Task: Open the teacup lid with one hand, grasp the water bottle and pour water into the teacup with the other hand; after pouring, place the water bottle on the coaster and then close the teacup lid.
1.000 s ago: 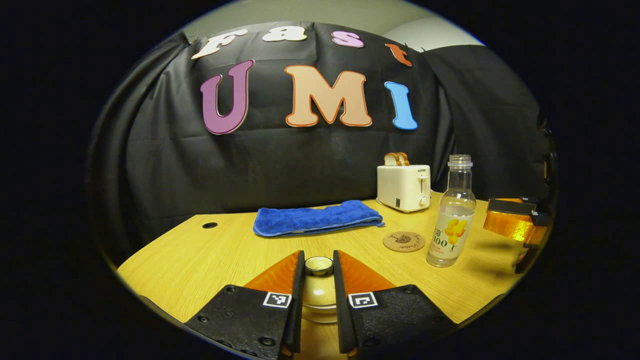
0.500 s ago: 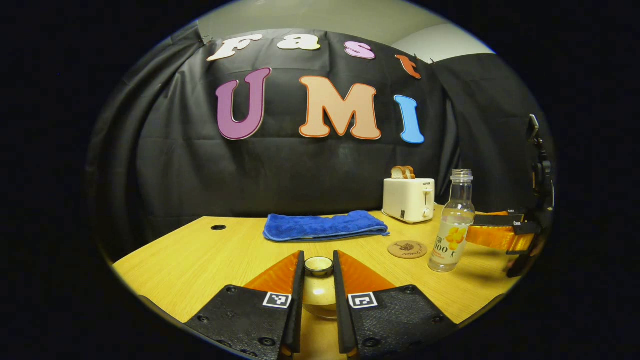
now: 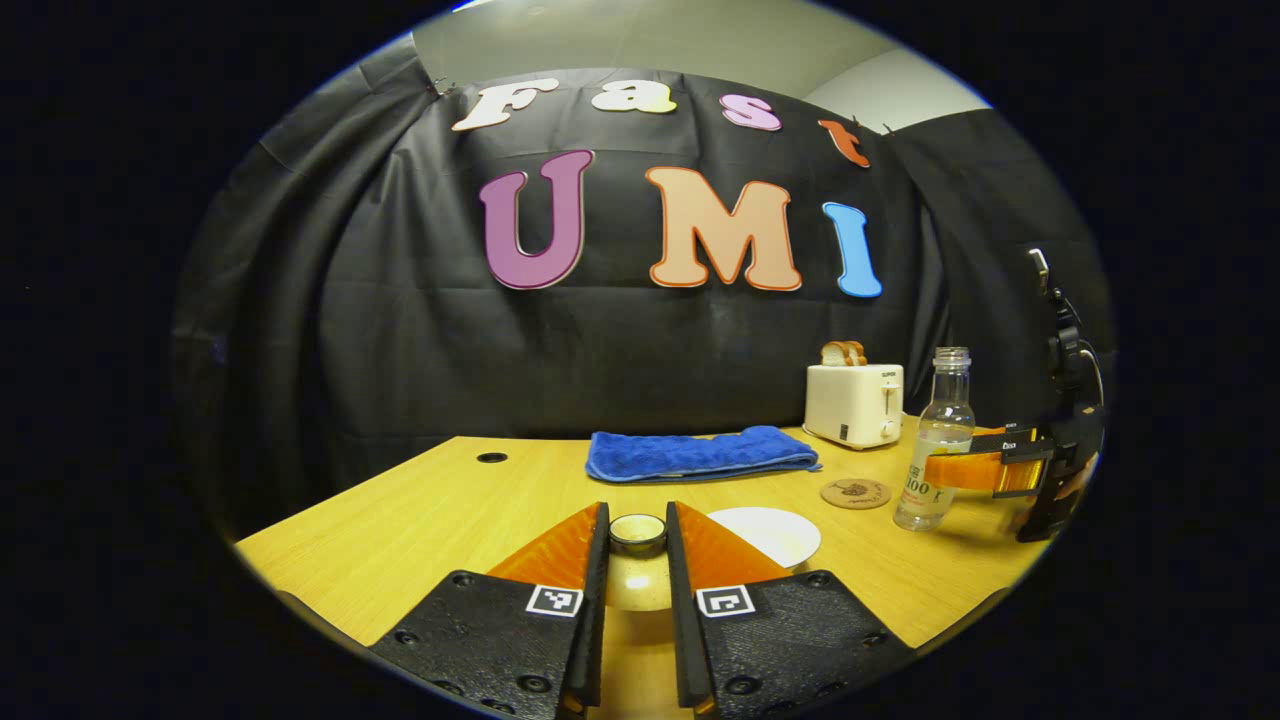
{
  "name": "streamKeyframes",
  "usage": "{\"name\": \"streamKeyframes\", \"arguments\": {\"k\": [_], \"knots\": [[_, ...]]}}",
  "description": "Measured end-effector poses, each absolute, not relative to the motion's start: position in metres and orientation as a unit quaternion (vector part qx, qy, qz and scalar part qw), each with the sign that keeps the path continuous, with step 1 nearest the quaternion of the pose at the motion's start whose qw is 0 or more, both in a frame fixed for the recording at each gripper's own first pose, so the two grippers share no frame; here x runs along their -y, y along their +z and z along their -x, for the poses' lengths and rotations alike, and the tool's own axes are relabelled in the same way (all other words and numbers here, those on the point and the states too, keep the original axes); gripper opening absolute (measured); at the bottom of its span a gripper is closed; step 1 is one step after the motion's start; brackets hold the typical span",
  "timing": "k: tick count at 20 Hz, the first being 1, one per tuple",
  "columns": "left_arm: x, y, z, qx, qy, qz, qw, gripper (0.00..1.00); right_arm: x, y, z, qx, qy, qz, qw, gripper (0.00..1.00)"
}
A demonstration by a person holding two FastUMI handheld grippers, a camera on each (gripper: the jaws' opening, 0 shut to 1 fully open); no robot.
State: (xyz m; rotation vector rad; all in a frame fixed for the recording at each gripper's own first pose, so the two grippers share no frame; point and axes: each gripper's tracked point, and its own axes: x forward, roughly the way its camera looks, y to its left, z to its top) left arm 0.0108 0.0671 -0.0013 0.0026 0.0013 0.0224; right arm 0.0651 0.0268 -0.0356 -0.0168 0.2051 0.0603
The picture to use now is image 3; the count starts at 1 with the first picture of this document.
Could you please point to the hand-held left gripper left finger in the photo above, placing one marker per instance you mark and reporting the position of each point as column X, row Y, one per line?
column 596, row 620

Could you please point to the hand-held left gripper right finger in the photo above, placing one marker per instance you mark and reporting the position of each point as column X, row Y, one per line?
column 683, row 620

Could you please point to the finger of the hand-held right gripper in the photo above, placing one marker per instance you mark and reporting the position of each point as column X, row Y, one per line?
column 1010, row 434
column 975, row 472

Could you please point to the cream teacup lid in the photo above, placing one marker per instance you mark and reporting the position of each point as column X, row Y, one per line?
column 638, row 585

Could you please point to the clear water bottle yellow label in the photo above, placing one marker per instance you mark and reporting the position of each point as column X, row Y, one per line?
column 940, row 420

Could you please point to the cream teacup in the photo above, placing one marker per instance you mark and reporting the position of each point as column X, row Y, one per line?
column 770, row 535

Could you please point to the round brown coaster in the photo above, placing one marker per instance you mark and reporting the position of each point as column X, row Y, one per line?
column 855, row 493

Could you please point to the white toaster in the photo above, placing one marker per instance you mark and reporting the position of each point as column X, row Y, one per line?
column 850, row 405

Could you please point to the blue folded towel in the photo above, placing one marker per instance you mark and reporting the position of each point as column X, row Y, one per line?
column 700, row 455

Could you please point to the toasted bread slice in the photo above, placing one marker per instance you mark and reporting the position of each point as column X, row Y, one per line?
column 833, row 353
column 857, row 353

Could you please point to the black backdrop cloth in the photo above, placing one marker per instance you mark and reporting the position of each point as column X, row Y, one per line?
column 650, row 350

